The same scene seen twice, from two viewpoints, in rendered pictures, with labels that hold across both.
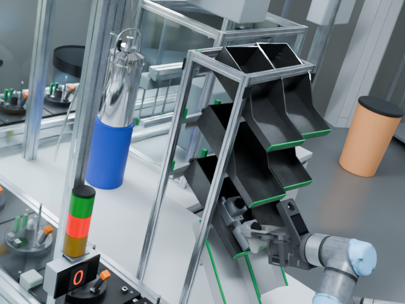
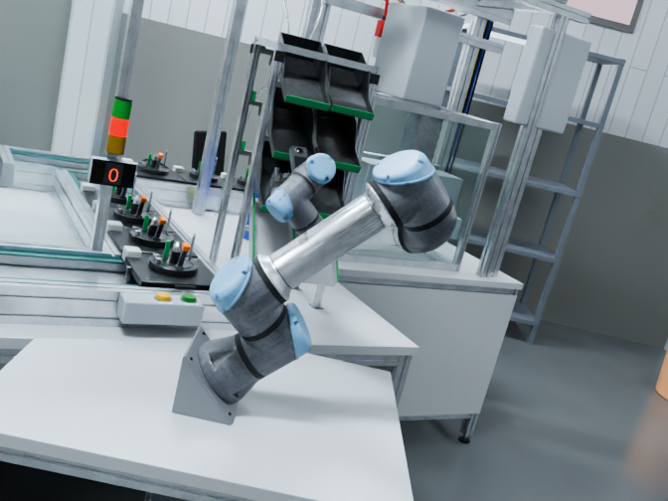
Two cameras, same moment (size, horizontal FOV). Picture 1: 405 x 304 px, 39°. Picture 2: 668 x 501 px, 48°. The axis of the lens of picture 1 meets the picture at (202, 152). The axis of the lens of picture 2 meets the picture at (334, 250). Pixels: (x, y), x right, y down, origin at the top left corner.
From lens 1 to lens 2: 143 cm
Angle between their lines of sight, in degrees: 27
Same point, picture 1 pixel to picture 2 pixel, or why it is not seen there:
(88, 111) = (130, 32)
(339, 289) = (288, 184)
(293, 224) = (294, 161)
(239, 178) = (277, 141)
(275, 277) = (332, 276)
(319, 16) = (513, 113)
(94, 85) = (136, 13)
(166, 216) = not seen: hidden behind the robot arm
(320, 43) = (519, 145)
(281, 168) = (335, 155)
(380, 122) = not seen: outside the picture
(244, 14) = (410, 90)
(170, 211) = not seen: hidden behind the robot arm
